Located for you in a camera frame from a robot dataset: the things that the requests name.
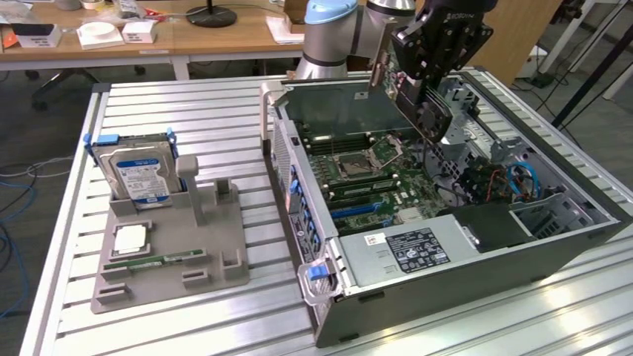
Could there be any silver CPU chip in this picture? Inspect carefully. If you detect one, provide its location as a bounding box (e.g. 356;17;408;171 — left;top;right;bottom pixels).
112;225;150;255

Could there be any white box with black lid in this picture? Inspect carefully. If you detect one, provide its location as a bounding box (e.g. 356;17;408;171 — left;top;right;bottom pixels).
10;22;64;48

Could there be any blue floor cable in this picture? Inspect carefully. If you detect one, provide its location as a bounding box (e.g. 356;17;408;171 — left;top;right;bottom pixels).
0;177;36;320

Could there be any black round lamp base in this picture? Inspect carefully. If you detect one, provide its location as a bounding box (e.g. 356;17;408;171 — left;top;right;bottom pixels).
186;0;239;29

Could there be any low metal disk bay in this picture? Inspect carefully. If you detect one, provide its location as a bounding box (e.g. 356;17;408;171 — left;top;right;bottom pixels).
508;191;597;240

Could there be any grey power supply unit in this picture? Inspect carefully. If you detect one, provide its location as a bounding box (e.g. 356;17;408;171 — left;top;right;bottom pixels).
339;214;484;289

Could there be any green RAM stick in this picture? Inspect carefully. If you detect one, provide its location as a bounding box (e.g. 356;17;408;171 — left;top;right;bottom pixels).
103;250;206;271

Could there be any stack of white papers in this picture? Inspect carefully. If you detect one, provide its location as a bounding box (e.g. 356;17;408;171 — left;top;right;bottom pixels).
266;14;307;45

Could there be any white block with ring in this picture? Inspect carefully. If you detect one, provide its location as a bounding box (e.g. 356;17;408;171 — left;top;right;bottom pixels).
76;21;126;50

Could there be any blue wire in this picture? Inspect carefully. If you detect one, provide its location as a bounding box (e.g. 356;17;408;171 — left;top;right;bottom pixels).
507;161;543;203

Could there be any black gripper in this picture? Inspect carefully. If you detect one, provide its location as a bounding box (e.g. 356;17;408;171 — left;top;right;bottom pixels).
390;0;499;90

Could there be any graphics card with metal bracket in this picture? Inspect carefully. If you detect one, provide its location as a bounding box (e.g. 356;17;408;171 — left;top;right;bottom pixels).
368;16;455;144

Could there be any metal socket cover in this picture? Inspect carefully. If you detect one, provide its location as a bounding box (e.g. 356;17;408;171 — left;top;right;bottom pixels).
371;135;412;166

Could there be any green motherboard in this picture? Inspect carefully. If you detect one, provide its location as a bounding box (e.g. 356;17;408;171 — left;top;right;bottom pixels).
296;122;447;231

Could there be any white floor cable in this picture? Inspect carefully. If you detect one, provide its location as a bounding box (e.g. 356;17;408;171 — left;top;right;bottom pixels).
0;157;75;179

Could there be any hard disk in blue caddy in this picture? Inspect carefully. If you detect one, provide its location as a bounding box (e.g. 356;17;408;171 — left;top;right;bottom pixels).
83;128;179;211

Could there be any wooden cabinet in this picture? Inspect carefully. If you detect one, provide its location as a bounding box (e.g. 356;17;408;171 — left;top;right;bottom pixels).
464;0;565;85

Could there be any RAM stick with white label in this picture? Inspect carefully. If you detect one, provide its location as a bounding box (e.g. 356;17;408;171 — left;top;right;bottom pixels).
328;179;400;200

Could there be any black stand pole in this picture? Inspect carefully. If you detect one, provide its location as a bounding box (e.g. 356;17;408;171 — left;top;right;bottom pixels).
551;0;633;129

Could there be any wooden desk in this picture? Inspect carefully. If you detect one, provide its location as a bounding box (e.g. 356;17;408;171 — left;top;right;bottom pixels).
0;0;444;81

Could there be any black wire bundle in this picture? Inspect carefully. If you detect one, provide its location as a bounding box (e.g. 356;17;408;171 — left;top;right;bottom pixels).
454;158;511;205

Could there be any blue expansion slot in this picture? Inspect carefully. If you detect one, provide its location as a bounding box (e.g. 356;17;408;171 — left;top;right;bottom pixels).
330;205;386;220

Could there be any open grey PC case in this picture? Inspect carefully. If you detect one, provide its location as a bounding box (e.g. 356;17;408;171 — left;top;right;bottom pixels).
259;66;633;349

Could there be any brown cardboard box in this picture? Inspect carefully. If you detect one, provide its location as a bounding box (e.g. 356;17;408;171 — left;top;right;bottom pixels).
286;0;308;25

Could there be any tall metal disk bay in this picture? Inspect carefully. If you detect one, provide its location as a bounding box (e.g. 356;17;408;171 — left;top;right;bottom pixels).
424;77;502;182

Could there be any grey parts rack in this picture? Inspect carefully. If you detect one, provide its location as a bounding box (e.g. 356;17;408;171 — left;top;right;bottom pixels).
88;155;252;316

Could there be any CPU socket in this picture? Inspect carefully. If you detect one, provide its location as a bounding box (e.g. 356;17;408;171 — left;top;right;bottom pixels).
334;151;378;177

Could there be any black office chair base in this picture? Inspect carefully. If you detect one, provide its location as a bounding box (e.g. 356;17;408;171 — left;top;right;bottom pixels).
24;65;150;111

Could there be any blue case latch handle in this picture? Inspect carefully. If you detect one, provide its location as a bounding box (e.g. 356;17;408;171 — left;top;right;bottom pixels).
306;263;332;282

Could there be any small white box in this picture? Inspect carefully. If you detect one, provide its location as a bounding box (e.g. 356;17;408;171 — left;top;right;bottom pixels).
122;20;159;45

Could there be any red wire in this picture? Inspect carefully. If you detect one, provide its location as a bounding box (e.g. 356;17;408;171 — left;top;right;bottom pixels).
486;172;507;201

